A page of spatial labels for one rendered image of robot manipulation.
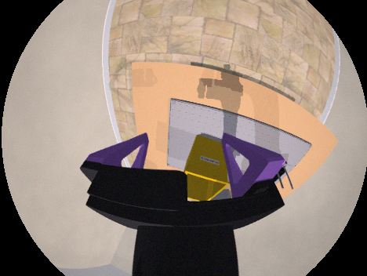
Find yellow plastics bin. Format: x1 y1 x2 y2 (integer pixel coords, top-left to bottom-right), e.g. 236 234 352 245
185 135 230 201

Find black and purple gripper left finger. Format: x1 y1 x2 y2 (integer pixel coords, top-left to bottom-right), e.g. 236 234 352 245
85 133 149 169

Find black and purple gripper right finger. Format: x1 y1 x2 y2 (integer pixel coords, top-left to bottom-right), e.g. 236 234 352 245
221 133 285 198

